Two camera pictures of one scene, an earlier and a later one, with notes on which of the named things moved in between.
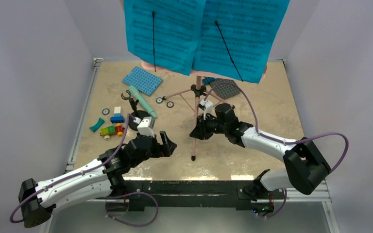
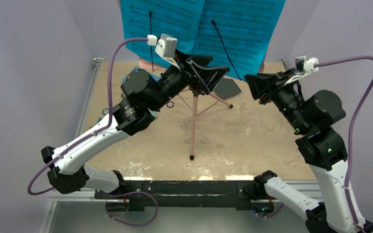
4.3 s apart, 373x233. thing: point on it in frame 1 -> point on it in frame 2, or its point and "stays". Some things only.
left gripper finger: (168, 146) -> (198, 60)
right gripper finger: (200, 131) -> (258, 82)
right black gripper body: (213, 126) -> (284, 97)
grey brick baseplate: (226, 91) stays
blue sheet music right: (237, 38) stays
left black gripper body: (155, 150) -> (176, 80)
